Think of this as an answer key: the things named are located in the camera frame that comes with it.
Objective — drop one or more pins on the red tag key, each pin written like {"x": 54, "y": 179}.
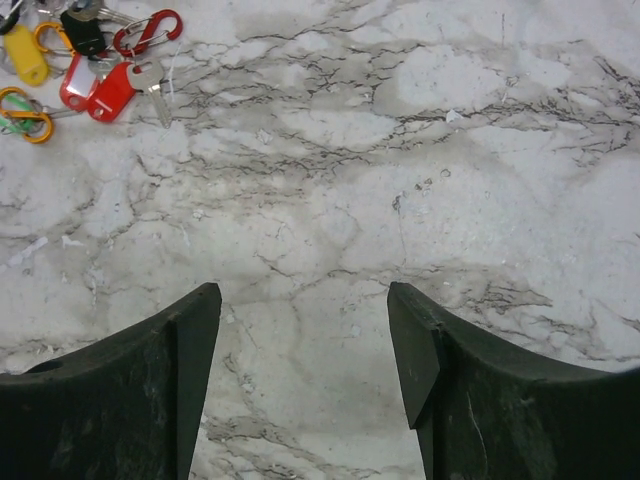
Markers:
{"x": 82, "y": 78}
{"x": 120, "y": 86}

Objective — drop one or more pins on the orange carabiner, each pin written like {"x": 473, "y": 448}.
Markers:
{"x": 34, "y": 126}
{"x": 52, "y": 39}

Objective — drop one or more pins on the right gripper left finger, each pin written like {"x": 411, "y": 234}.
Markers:
{"x": 126, "y": 407}

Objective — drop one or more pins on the black carabiner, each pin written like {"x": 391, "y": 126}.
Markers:
{"x": 9, "y": 21}

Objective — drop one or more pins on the red carabiner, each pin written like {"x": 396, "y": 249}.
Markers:
{"x": 137, "y": 37}

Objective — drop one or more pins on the yellow tag key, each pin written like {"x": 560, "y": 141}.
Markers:
{"x": 26, "y": 58}

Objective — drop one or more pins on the black tag key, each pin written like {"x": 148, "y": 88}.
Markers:
{"x": 81, "y": 22}

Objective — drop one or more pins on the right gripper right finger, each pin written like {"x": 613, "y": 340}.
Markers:
{"x": 484, "y": 408}

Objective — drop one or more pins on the green tag key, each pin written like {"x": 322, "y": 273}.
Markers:
{"x": 18, "y": 103}

